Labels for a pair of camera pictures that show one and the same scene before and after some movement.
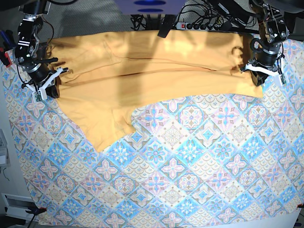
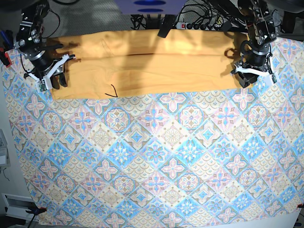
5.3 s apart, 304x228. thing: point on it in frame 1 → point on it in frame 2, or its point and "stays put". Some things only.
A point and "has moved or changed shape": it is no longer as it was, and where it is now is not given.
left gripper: x=267 y=59 → x=256 y=61
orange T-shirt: x=110 y=73 has moved or changed shape
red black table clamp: x=9 y=44 stays put
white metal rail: x=15 y=206 stays put
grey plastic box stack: x=4 y=156 stays put
